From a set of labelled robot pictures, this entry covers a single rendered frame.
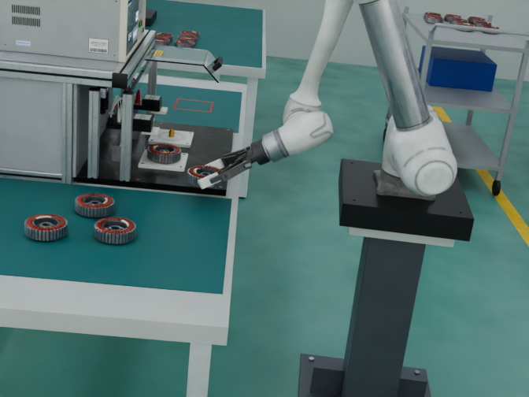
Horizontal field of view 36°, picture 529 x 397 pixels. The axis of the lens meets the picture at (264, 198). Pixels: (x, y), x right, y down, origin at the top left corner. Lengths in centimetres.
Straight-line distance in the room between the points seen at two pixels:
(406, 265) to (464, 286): 133
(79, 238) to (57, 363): 92
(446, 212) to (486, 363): 104
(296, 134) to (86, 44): 71
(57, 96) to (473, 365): 188
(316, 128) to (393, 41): 38
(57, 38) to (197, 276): 94
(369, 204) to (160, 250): 66
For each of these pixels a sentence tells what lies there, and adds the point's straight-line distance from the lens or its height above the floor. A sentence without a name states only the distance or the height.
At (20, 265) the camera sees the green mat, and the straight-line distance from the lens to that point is 212.
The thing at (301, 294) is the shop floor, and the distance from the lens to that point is 362.
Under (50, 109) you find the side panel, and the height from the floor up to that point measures 98.
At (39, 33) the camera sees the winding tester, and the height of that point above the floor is 118.
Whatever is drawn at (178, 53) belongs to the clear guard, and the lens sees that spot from 300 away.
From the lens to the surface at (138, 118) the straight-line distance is 271.
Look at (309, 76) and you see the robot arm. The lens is 254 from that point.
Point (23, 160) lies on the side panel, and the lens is 264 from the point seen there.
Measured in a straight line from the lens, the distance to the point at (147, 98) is 294.
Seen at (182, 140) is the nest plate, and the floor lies 78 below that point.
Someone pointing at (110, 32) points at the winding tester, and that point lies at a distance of 260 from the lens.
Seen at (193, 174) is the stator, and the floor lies 84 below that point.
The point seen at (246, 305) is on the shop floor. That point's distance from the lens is 349.
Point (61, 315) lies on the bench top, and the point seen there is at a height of 74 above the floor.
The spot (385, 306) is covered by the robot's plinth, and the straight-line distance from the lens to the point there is 271.
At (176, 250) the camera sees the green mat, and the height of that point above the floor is 75.
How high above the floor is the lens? 173
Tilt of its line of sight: 22 degrees down
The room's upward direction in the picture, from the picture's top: 6 degrees clockwise
